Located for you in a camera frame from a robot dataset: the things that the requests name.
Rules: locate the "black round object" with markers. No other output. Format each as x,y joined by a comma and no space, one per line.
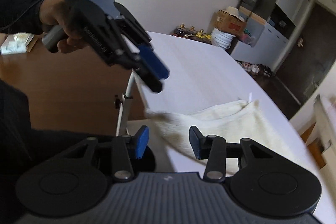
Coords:
149,158

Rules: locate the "dark wooden door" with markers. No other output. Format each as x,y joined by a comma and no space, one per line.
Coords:
309,56

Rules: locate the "small blue box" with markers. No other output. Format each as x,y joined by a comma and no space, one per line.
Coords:
271,22

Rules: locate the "white packet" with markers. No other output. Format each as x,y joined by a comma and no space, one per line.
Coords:
14,44

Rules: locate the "cardboard box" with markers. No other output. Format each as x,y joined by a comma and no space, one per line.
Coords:
228,23

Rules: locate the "row of shoes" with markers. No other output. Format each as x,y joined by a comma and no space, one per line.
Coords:
256,68

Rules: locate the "person's left forearm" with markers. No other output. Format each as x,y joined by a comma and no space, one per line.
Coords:
21,3

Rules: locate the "person's left hand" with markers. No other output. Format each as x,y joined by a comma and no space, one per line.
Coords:
53,10

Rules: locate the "white table leg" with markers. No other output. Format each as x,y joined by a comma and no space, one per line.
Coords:
128,90

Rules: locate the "stack of white buckets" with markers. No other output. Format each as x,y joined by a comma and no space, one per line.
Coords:
221,39

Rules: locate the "grey white cabinet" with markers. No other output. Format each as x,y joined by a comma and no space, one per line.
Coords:
286,11

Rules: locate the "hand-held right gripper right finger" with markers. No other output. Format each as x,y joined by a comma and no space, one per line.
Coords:
196,144

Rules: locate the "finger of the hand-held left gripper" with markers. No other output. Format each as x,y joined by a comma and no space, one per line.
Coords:
149,79
155,62

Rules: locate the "straw hat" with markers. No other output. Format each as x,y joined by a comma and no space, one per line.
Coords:
233,12

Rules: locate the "cream towel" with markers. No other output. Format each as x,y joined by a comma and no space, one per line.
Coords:
236,123

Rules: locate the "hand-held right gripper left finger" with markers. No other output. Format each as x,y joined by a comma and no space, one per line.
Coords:
141,144

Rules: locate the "cream counter with glass top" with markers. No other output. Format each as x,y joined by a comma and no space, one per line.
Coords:
325,121

